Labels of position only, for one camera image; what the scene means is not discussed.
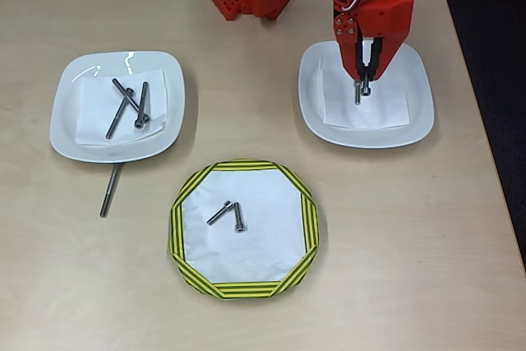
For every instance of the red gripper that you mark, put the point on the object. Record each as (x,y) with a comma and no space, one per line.
(383,22)

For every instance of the short steel socket screw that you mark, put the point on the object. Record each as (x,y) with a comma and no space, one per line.
(218,214)
(239,219)
(366,90)
(358,96)

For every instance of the white paper napkin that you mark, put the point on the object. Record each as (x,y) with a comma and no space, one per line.
(382,112)
(94,129)

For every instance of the white square porcelain plate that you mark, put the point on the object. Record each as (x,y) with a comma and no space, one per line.
(312,121)
(61,121)

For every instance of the yellow striped octagonal paper tray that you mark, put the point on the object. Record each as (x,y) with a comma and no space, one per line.
(310,223)

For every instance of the white crumpled paper sheet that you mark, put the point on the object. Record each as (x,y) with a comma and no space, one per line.
(271,252)

